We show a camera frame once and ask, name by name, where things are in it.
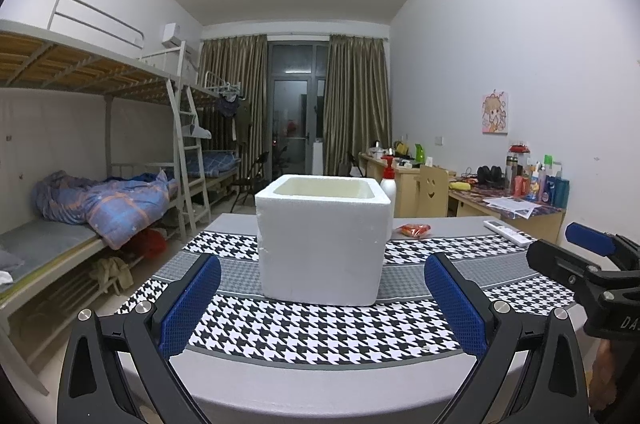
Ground glass balcony door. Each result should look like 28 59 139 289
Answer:
267 44 330 177

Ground wooden desk with patterned top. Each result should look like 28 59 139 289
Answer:
447 184 566 245

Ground cluster of toiletry bottles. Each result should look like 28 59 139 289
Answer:
504 144 571 207

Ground white foam box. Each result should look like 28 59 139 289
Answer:
255 175 392 306

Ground white air conditioner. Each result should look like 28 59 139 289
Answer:
161 22 198 54

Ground beige cloth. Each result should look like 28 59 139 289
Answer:
90 256 133 295

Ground black headphones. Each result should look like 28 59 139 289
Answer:
476 165 505 185

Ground wooden chair with smiley cutout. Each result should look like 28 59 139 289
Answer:
417 165 449 219

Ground dark hanging clothes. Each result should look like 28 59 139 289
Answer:
216 96 253 145

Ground brown curtain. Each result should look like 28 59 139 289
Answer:
324 34 392 177
199 34 268 185

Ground large white metal bunk bed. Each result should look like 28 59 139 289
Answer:
0 0 211 397

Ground blue checked mattress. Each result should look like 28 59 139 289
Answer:
185 150 241 177

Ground small white metal bunk bed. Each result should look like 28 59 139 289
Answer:
185 71 251 205

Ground light wooden desk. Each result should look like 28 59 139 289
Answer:
360 152 456 219

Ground cartoon wall poster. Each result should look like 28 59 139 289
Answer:
482 91 510 135

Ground printed papers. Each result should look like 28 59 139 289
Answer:
482 196 541 219

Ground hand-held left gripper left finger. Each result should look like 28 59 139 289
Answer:
56 252 222 424

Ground black folding chair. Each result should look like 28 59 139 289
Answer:
231 151 269 212

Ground person's right hand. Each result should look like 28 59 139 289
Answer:
589 344 618 412

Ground white pump bottle red top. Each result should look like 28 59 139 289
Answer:
380 155 398 219

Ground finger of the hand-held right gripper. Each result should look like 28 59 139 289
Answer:
565 222 640 277
526 240 631 305

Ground blue checked quilt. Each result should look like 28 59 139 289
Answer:
32 170 178 251

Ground houndstooth table mat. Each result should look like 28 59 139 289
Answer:
114 229 591 367

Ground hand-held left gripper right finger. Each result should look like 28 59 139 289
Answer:
424 252 590 424

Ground red snack packet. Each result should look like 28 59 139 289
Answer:
391 222 431 239

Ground glass jar with red lid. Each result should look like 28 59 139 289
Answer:
507 144 531 195

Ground white remote control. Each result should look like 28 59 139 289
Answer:
483 219 536 247

